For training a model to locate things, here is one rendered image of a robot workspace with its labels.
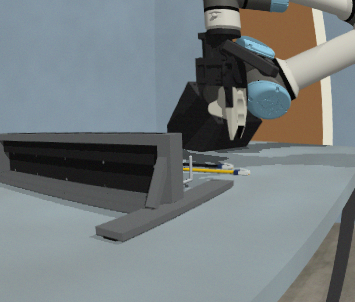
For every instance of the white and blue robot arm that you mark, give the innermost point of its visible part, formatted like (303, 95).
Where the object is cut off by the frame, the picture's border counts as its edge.
(270, 97)

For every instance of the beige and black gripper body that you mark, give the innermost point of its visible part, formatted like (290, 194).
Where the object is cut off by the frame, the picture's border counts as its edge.
(211, 69)

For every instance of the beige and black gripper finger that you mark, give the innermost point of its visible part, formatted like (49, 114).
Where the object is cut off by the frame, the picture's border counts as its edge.
(227, 95)
(242, 104)

